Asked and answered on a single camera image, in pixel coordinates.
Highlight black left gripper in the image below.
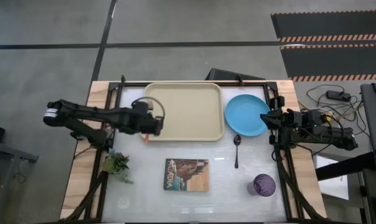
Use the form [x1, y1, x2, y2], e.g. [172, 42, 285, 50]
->
[130, 101, 165, 137]

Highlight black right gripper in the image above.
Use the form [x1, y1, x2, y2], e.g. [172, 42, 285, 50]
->
[260, 96, 304, 146]

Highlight blue round plate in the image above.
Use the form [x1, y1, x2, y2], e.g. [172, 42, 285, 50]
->
[224, 94, 271, 137]

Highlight dark metal spoon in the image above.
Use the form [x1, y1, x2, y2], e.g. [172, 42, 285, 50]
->
[233, 134, 242, 169]

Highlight beige plastic tray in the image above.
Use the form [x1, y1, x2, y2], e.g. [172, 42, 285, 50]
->
[140, 82, 225, 142]

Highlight purple translucent cup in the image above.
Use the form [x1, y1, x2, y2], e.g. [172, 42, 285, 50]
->
[247, 173, 276, 198]

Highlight small green artificial plant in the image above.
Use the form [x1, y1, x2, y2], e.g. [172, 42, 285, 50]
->
[102, 149, 134, 185]

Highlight black box behind table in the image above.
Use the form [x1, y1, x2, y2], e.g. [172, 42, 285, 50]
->
[205, 67, 266, 82]

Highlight Acadia picture book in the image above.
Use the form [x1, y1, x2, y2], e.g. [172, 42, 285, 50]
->
[163, 158, 210, 192]

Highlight black power adapter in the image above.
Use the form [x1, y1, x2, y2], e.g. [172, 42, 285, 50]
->
[326, 90, 352, 101]

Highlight black hazard-striped floor mat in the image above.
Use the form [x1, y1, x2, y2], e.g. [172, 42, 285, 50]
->
[280, 43, 376, 83]
[270, 10, 376, 44]

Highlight black slanted beam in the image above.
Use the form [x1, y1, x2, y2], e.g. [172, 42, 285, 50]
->
[315, 151, 376, 182]

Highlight white paper sheet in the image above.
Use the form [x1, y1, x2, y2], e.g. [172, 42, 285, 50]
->
[314, 155, 350, 201]

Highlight dark grey cabinet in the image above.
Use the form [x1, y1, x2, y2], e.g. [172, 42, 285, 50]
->
[360, 169, 376, 224]

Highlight grey metal stand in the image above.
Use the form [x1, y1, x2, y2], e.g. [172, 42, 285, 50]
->
[0, 139, 39, 216]

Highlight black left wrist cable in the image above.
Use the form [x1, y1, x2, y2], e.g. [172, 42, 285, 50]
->
[131, 96, 166, 119]

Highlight black aluminium table frame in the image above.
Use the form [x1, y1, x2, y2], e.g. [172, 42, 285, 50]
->
[63, 80, 320, 223]

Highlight black floor cable tangle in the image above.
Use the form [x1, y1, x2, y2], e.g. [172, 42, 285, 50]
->
[298, 83, 372, 141]

